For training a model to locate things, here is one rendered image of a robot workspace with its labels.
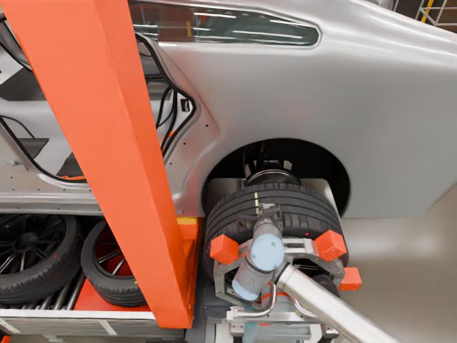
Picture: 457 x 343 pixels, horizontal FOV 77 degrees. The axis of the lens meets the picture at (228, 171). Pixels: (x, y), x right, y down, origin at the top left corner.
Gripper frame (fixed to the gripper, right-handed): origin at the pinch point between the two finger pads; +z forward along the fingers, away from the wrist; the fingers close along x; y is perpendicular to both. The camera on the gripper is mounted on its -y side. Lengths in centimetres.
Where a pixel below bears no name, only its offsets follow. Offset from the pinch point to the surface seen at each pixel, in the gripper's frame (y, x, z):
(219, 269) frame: -20.5, -21.5, -6.8
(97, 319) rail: -102, -60, 15
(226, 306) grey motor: -32, -68, 29
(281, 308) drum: 1.6, -38.1, -11.7
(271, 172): 4.6, 2.2, 43.4
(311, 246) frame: 16.6, -15.3, -7.4
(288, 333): 0, -99, 40
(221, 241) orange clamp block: -16.8, -7.9, -9.5
